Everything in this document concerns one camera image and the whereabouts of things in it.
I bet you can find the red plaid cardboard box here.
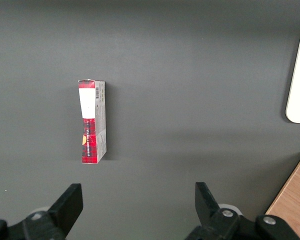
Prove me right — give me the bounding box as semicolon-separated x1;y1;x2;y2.
77;78;108;166

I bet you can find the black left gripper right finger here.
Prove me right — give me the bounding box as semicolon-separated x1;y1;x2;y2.
184;181;300;240

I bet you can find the light wooden board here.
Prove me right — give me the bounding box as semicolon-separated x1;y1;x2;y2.
264;151;300;240

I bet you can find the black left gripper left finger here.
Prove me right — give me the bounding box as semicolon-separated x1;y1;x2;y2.
0;183;84;240

